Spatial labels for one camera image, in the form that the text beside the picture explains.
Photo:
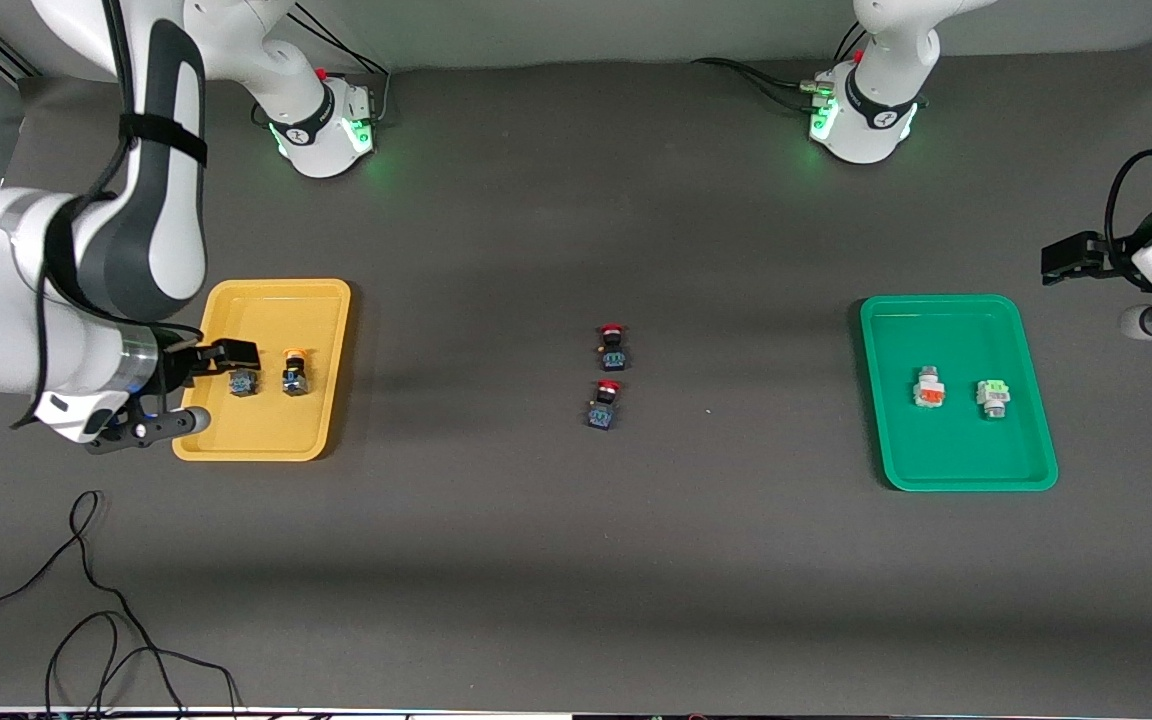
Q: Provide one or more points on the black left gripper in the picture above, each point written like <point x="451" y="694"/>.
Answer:
<point x="1086" y="256"/>

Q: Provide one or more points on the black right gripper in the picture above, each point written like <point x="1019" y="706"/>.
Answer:
<point x="179" y="363"/>

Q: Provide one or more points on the yellow cap push button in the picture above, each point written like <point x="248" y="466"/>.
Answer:
<point x="295" y="372"/>
<point x="243" y="383"/>

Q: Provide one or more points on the green white push button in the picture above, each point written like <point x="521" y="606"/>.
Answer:
<point x="993" y="398"/>

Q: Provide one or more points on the orange white push button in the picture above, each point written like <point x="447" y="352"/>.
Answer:
<point x="929" y="388"/>

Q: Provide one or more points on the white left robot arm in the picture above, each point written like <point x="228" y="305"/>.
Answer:
<point x="871" y="130"/>

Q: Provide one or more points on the yellow plastic tray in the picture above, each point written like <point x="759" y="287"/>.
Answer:
<point x="276" y="430"/>

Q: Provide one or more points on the green plastic tray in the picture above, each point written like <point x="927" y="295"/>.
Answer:
<point x="956" y="450"/>

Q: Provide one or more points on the red cap push button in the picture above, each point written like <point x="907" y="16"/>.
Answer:
<point x="604" y="408"/>
<point x="614" y="350"/>

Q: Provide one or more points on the dark grey table mat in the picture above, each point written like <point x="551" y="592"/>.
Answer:
<point x="576" y="580"/>

